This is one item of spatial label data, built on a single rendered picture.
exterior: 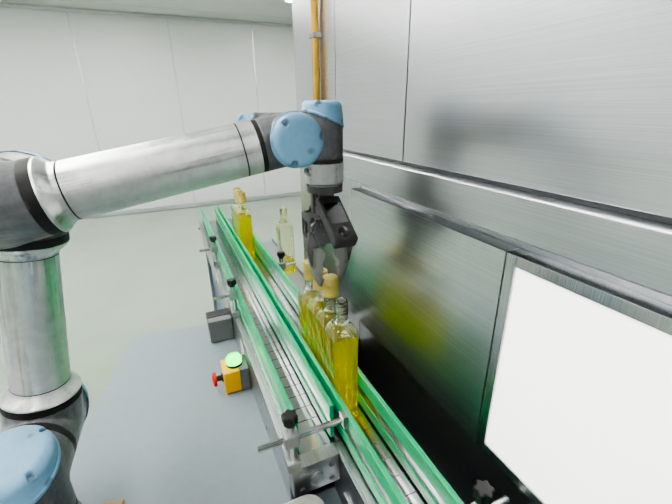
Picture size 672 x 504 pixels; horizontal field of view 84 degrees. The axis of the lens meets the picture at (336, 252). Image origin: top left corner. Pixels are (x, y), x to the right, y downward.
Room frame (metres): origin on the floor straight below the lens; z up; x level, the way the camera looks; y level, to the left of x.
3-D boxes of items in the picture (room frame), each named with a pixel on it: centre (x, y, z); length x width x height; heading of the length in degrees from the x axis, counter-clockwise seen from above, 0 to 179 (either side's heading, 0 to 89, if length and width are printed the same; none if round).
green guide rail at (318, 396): (1.36, 0.37, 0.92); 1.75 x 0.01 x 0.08; 24
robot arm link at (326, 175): (0.73, 0.02, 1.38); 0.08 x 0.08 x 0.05
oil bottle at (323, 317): (0.71, 0.01, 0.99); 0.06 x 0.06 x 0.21; 24
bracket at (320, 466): (0.52, 0.05, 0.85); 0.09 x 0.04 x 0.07; 114
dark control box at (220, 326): (1.13, 0.41, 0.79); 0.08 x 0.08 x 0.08; 24
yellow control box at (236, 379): (0.87, 0.30, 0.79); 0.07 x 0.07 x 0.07; 24
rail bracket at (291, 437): (0.51, 0.06, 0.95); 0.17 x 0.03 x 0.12; 114
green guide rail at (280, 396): (1.33, 0.43, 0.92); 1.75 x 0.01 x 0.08; 24
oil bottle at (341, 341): (0.66, -0.01, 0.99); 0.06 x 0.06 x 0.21; 24
